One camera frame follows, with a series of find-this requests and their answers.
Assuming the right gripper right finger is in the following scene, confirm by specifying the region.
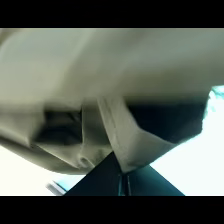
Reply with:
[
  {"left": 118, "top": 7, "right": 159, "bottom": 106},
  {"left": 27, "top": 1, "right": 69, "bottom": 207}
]
[{"left": 125, "top": 163, "right": 186, "bottom": 197}]

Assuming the black garment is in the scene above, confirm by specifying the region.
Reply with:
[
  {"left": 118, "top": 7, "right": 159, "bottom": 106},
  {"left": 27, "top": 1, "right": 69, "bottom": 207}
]
[{"left": 0, "top": 28, "right": 224, "bottom": 176}]

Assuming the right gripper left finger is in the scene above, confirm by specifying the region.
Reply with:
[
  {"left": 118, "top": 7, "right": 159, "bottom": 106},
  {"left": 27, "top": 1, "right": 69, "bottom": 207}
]
[{"left": 64, "top": 151, "right": 126, "bottom": 197}]

